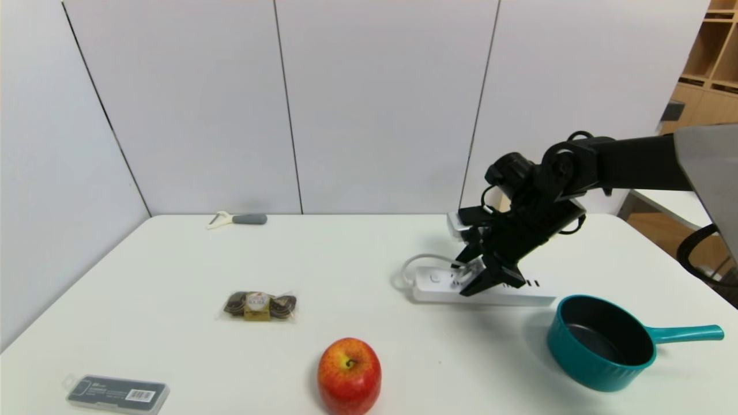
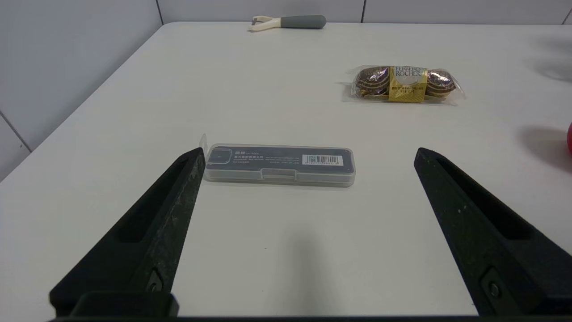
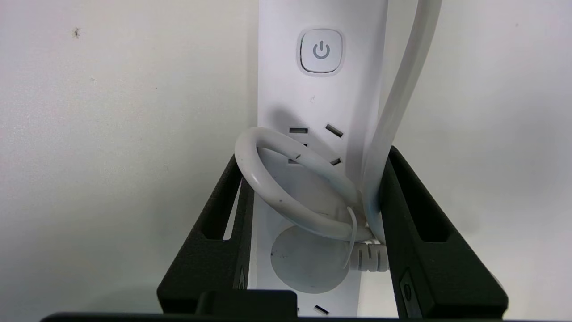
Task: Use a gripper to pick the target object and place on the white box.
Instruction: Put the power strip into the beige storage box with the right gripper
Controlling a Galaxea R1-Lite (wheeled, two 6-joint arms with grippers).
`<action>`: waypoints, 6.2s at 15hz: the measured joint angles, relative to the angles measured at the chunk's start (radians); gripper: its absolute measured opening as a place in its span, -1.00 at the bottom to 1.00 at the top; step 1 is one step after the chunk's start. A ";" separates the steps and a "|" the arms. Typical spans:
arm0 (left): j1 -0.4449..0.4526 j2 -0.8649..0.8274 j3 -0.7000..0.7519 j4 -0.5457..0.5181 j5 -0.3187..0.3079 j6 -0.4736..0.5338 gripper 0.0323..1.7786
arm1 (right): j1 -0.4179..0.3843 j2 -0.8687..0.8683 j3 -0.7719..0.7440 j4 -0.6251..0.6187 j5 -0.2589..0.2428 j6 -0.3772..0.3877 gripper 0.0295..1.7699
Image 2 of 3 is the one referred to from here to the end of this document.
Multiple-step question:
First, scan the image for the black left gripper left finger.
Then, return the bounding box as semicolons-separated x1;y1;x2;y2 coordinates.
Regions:
49;148;206;318

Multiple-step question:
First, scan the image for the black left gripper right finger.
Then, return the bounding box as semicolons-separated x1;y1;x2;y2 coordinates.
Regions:
413;148;572;316

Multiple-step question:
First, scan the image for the clear plastic case black insert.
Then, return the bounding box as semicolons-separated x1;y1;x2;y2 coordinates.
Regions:
199;133;356;187

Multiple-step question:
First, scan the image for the chocolate pack with gold label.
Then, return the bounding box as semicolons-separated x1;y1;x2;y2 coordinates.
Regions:
342;65;465;106

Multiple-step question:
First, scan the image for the peeler with grey handle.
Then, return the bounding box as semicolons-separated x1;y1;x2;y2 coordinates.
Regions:
248;15;327;32

